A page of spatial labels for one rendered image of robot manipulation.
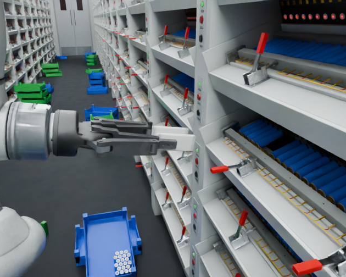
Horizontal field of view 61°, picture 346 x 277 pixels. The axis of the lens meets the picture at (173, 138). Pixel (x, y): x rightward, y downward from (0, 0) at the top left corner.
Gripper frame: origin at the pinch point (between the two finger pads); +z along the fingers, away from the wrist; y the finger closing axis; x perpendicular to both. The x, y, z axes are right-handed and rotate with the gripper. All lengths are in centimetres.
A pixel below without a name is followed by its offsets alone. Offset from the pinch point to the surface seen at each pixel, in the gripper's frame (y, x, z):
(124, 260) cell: 51, 75, 5
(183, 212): 41, 45, 23
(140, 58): 159, 1, 23
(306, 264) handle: -25.5, 6.3, 10.9
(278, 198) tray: -9.9, 6.9, 18.0
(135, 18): 159, -24, 17
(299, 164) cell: -6.8, 1.5, 23.3
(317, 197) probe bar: -15.8, 2.9, 20.0
